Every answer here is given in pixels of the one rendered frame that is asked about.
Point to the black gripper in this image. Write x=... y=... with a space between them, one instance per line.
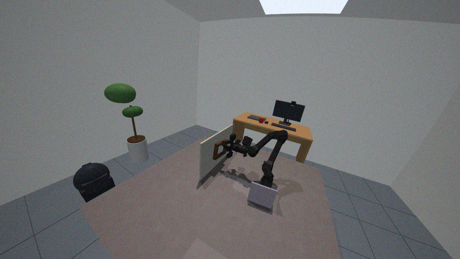
x=233 y=146

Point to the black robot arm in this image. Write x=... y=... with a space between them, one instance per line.
x=267 y=167

